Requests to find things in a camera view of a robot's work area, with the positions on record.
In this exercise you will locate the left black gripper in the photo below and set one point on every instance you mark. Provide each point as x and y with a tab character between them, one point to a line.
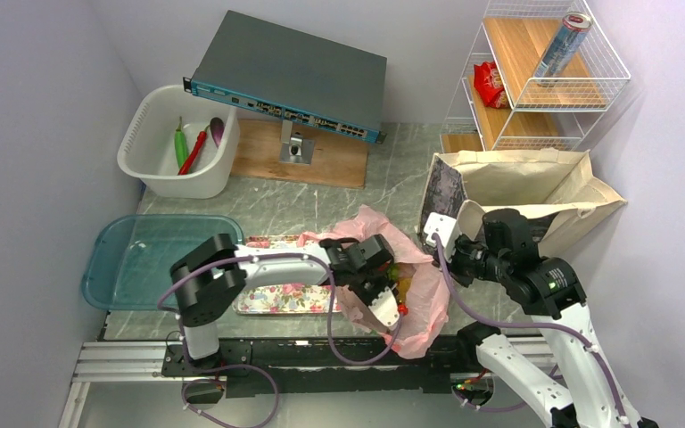
384	282

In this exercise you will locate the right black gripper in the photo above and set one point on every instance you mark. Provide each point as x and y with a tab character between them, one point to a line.
462	279

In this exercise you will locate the pink plastic grocery bag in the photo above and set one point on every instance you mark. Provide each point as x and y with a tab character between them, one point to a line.
427	298

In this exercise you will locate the purple eggplant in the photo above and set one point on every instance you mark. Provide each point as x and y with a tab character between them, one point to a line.
217	129

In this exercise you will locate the red pepper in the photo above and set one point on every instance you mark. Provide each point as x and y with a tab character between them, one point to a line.
192	157

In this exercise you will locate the green pepper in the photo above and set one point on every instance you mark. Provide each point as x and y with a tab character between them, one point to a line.
180	144

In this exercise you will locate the green grape bunch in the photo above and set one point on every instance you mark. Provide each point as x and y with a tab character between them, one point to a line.
392	272

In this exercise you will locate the brown bread slice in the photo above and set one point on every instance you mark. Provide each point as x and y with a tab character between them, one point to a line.
402	287

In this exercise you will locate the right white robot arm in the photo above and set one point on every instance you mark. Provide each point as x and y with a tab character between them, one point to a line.
548	291

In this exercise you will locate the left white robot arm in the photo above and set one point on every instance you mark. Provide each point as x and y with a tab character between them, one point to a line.
207	280

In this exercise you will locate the floral rectangular tray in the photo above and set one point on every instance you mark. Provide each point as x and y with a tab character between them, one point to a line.
281	299

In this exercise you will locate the beige canvas tote bag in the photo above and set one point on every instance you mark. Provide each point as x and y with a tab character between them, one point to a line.
556	190

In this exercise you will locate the wooden board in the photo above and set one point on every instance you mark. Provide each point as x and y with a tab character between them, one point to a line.
336	160

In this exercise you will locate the metal stand base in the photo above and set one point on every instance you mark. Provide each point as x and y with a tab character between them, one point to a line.
295	148

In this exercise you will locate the red snack packet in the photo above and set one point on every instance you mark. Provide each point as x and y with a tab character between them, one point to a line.
488	84

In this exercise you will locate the teal transparent plastic bin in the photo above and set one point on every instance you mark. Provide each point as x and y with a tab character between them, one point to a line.
129	267

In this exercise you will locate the white plastic basin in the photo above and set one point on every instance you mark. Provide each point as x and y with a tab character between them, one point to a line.
147	151

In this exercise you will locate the blue drink can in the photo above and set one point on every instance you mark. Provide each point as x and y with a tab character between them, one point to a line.
570	35

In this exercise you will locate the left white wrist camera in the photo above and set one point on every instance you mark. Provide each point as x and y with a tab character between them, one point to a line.
385	308

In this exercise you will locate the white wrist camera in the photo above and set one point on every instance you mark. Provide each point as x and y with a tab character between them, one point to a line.
385	308
441	231

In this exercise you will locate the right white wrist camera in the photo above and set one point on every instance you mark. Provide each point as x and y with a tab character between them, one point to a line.
441	231

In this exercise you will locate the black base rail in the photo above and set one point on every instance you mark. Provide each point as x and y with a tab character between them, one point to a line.
252	366

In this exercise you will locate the white wire shelf rack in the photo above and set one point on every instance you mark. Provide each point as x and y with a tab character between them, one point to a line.
515	35

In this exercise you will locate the teal network switch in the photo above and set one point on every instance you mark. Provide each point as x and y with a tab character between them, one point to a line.
288	74

